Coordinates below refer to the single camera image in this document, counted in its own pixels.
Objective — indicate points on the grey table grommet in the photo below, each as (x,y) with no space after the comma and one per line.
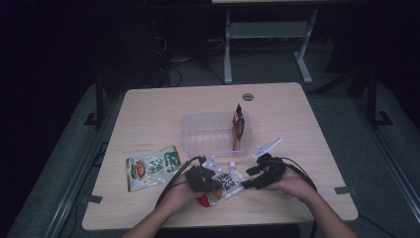
(247,96)

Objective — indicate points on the red and black snack packet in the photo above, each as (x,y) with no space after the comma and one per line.
(238,127)

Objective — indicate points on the clear plastic container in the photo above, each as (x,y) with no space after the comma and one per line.
(208,134)

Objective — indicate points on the green snack packet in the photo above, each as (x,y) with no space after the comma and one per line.
(150,168)

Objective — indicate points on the black metal stand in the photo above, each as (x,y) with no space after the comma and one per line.
(373,99)
(99,105)

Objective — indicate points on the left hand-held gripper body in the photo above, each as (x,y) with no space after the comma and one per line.
(201,178)

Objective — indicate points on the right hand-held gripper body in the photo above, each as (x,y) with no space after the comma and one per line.
(272,170)

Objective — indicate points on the metal floor rail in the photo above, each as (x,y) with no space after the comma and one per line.
(81,178)
(388,155)

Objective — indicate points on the white metal stand frame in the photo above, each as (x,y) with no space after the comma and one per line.
(267,29)

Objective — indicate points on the person's right hand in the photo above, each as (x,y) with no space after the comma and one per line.
(294,185)

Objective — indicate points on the person's left hand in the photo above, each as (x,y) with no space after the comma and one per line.
(181,195)

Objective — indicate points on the grey tape piece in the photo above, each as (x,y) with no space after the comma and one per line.
(92,199)
(345,190)

